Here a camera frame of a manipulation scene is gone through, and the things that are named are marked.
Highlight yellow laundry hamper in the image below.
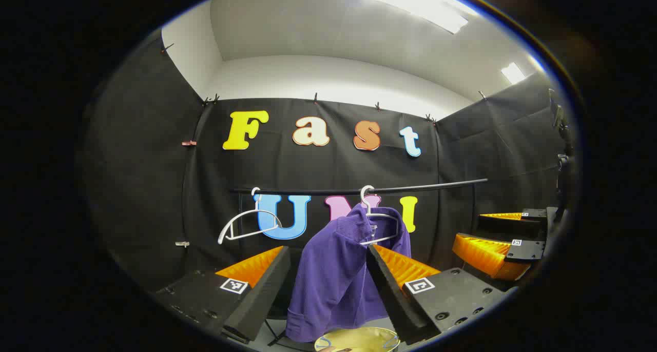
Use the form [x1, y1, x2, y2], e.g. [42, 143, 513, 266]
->
[314, 327, 400, 352]

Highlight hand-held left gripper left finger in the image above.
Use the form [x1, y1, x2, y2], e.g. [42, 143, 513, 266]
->
[153, 245, 292, 344]

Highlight small ceiling light panel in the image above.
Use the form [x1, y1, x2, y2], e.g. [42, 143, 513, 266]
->
[500, 62, 527, 85]

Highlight purple ribbed jacket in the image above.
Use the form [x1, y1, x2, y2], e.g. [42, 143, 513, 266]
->
[285, 203, 412, 343]

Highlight large ceiling light panel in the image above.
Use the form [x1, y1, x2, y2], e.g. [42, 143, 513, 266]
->
[357, 0, 470, 34]

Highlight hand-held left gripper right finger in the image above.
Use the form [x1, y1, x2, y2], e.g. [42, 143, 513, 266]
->
[365, 243, 518, 345]

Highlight white plastic hanger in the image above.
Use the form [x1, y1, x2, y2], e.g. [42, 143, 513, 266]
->
[358, 185, 402, 247]
[218, 187, 283, 245]

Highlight black clothes rack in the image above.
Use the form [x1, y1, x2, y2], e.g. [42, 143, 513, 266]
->
[229, 179, 488, 350]

